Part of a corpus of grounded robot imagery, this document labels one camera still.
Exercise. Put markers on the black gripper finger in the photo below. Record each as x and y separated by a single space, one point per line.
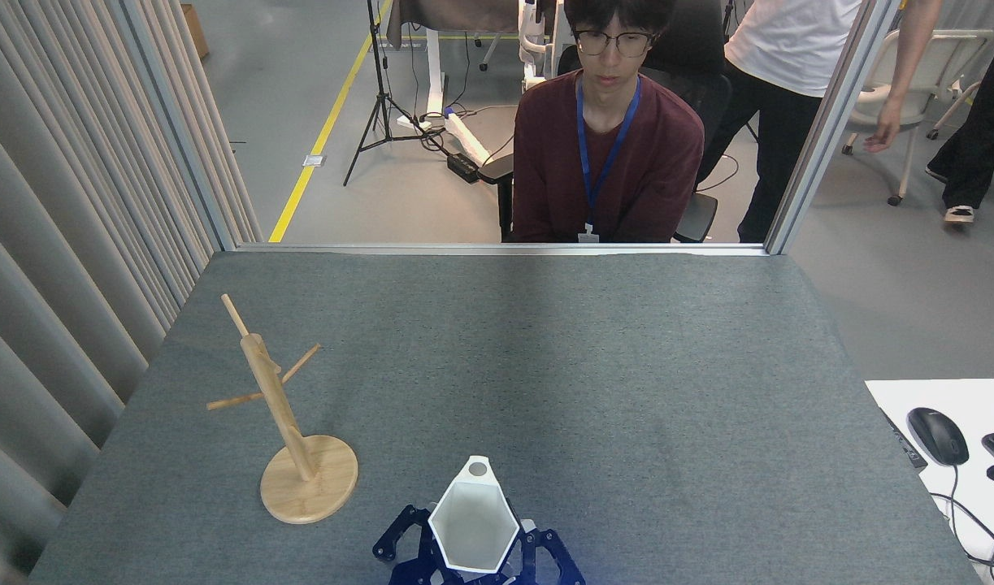
549 561
411 544

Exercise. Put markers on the white hexagonal cup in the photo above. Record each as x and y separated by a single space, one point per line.
472 528

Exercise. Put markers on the wooden cup storage rack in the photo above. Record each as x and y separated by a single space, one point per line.
306 479

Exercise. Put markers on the person's hand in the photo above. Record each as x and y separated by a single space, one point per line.
883 138

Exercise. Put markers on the black flat device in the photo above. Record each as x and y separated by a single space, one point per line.
905 443

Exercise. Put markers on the silver floor socket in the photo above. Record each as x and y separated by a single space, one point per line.
314 161

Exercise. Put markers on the person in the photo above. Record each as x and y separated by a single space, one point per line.
980 122
610 162
789 32

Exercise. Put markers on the black computer mouse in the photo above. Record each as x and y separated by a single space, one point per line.
938 435

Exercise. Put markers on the black tripod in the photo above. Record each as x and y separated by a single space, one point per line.
380 97

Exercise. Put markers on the white side table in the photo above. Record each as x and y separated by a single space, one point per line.
984 398

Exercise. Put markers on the grey pleated curtain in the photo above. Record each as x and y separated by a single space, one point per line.
58 203

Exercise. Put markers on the white machine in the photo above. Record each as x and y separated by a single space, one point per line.
536 41

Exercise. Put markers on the black-rimmed glasses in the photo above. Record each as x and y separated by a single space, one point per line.
614 42

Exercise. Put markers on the black office chair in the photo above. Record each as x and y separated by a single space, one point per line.
700 49

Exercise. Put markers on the cardboard box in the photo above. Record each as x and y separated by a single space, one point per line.
194 28

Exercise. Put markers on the white office chair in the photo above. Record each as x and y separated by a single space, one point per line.
931 73

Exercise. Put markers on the silver frame rail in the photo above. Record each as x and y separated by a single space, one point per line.
496 249

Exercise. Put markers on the white desk frame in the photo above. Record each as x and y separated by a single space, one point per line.
436 73

